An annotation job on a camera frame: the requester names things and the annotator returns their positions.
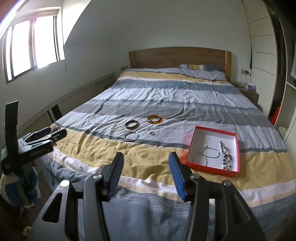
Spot beaded stone bracelet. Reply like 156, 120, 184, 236
222, 151, 234, 171

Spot silver chain necklace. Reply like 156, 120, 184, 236
191, 146, 220, 167

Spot red jewelry box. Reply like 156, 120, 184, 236
182, 126, 240, 178

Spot silver bangle with clasp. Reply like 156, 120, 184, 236
124, 132, 139, 142

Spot dark brown bangle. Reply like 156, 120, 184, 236
125, 120, 140, 130

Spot amber bangle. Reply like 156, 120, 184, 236
147, 115, 163, 125

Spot black phone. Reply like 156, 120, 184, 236
51, 126, 61, 134

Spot window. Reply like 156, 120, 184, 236
1, 1, 65, 83

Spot striped bed duvet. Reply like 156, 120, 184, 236
41, 68, 295, 240

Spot wooden nightstand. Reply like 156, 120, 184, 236
236, 86, 259, 104

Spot wooden headboard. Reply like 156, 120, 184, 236
129, 47, 232, 81

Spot grey pillow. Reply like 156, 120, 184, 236
179, 64, 227, 81

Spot white wardrobe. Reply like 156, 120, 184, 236
242, 1, 295, 139

